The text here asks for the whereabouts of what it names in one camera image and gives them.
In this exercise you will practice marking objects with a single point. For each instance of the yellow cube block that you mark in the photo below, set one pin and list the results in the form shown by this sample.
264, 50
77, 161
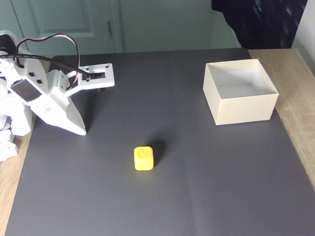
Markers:
144, 159

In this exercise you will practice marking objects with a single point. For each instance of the white open box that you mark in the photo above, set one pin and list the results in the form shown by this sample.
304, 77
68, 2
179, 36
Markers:
246, 108

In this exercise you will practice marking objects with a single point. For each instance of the dark grey table mat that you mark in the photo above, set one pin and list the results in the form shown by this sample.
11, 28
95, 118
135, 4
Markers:
157, 191

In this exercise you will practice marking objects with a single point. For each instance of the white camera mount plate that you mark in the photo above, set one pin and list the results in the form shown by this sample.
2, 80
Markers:
98, 82

